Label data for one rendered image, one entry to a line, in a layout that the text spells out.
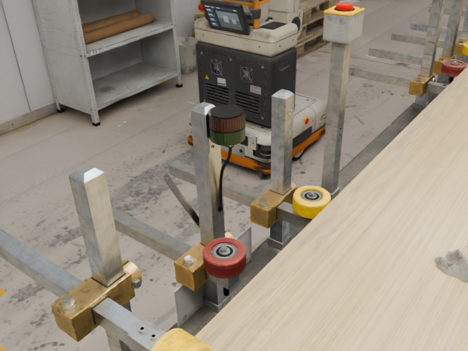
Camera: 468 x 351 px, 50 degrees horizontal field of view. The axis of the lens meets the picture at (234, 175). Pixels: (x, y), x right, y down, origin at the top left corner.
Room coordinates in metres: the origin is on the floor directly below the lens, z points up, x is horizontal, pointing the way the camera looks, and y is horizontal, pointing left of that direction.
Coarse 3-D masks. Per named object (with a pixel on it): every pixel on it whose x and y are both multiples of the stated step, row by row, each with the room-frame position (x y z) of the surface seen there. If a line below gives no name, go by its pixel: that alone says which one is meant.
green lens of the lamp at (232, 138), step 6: (210, 132) 0.74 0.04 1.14; (216, 132) 0.72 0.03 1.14; (234, 132) 0.72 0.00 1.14; (240, 132) 0.73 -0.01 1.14; (210, 138) 0.74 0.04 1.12; (216, 138) 0.72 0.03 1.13; (222, 138) 0.72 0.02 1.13; (228, 138) 0.72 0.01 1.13; (234, 138) 0.72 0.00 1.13; (240, 138) 0.73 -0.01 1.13; (222, 144) 0.72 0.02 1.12; (228, 144) 0.72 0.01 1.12; (234, 144) 0.72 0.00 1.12
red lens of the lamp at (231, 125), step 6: (210, 114) 0.74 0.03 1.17; (210, 120) 0.73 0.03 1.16; (216, 120) 0.72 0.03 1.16; (222, 120) 0.72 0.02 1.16; (228, 120) 0.72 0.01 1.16; (234, 120) 0.72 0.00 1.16; (240, 120) 0.73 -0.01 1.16; (210, 126) 0.73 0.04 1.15; (216, 126) 0.72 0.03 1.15; (222, 126) 0.72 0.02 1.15; (228, 126) 0.72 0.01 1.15; (234, 126) 0.72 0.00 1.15; (240, 126) 0.73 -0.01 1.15
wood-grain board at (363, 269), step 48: (432, 144) 1.10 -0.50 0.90; (384, 192) 0.89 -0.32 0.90; (432, 192) 0.88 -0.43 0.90; (336, 240) 0.73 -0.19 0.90; (384, 240) 0.73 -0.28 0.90; (432, 240) 0.72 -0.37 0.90; (288, 288) 0.61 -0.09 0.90; (336, 288) 0.61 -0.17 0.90; (384, 288) 0.60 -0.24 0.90; (432, 288) 0.60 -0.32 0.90; (240, 336) 0.51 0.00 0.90; (288, 336) 0.51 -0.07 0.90; (336, 336) 0.51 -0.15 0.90; (384, 336) 0.50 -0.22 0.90; (432, 336) 0.50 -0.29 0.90
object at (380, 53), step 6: (372, 48) 2.11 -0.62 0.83; (378, 48) 2.11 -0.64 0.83; (372, 54) 2.10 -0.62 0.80; (378, 54) 2.08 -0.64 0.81; (384, 54) 2.06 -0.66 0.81; (390, 54) 2.05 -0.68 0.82; (396, 54) 2.03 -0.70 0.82; (402, 54) 2.02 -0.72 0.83; (408, 54) 2.01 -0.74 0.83; (414, 54) 2.01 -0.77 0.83; (396, 60) 2.03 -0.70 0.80; (402, 60) 2.01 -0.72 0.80; (408, 60) 2.00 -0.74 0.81; (414, 60) 1.98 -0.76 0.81; (420, 60) 1.97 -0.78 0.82
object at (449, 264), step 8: (440, 256) 0.67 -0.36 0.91; (448, 256) 0.67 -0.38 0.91; (456, 256) 0.66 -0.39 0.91; (464, 256) 0.66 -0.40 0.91; (440, 264) 0.65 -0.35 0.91; (448, 264) 0.64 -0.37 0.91; (456, 264) 0.65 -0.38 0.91; (464, 264) 0.64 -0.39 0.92; (448, 272) 0.63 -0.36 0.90; (456, 272) 0.63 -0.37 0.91; (464, 272) 0.62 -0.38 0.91
